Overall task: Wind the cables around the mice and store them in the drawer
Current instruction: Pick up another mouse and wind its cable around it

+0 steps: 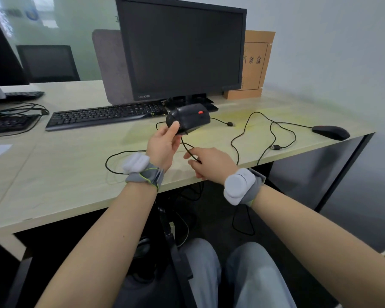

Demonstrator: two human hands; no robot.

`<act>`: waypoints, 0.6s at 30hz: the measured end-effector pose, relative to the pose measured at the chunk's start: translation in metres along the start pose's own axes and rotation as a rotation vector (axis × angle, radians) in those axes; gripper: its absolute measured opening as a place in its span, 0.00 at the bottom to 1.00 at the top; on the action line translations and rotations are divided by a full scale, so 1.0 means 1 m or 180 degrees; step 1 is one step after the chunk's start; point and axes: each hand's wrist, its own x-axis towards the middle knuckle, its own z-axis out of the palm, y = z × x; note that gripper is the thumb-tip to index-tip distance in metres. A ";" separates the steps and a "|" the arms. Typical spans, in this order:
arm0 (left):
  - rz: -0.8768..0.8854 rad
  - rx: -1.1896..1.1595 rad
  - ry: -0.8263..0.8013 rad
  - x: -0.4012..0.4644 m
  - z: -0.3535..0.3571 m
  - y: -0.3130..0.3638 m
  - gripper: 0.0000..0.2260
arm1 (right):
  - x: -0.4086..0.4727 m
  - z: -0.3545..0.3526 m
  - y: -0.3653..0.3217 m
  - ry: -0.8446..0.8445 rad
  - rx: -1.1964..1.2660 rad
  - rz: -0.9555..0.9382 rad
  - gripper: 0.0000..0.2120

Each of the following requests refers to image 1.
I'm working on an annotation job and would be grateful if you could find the person's leg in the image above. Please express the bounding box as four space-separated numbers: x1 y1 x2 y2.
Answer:
224 242 297 308
179 237 222 308

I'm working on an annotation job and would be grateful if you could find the pale wooden table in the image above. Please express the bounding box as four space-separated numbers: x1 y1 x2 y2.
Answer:
0 80 100 222
0 80 376 240

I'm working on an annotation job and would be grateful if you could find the person's right forearm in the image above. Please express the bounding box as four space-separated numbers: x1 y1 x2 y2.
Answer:
252 184 385 308

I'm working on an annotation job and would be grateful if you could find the black mouse cable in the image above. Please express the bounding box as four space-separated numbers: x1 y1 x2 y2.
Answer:
230 111 314 236
105 117 235 175

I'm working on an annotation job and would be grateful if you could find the grey table side panel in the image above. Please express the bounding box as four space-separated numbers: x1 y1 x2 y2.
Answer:
268 136 363 209

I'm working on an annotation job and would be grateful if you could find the grey felt divider panel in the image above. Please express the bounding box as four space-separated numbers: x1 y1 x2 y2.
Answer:
92 29 135 106

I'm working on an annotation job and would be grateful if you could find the person's left forearm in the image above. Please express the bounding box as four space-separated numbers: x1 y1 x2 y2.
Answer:
35 182 158 308

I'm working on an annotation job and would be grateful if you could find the black office chair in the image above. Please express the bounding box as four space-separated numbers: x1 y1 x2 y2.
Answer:
16 44 81 83

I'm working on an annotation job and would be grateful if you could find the person's left hand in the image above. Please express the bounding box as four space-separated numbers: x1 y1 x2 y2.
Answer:
145 120 183 172

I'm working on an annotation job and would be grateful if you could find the printed glass partition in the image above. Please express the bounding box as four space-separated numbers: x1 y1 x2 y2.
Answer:
0 0 121 84

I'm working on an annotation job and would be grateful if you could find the thin black keyboard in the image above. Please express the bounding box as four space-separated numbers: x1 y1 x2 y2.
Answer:
5 91 45 101

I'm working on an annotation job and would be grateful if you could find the person's left leg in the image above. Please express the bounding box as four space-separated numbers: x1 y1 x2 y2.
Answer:
179 237 222 308

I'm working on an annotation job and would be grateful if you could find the black computer monitor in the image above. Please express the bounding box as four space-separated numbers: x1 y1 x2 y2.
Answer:
115 0 247 113
0 6 30 87

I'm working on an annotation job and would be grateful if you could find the person's right hand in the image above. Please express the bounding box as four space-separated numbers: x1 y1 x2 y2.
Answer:
183 147 240 186

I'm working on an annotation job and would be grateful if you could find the brown cardboard file box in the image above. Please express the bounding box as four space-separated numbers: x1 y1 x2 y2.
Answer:
223 30 276 100

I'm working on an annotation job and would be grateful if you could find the black cable bundle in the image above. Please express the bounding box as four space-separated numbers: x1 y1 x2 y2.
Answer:
0 102 50 118

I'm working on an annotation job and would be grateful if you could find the white wrist tracker grey strap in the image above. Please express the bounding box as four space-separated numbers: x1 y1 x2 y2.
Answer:
121 153 165 192
223 167 267 207

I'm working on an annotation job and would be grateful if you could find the person's right leg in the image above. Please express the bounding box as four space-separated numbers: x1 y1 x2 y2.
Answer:
224 242 297 308

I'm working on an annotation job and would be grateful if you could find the black metal table frame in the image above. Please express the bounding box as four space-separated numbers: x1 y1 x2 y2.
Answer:
314 133 375 213

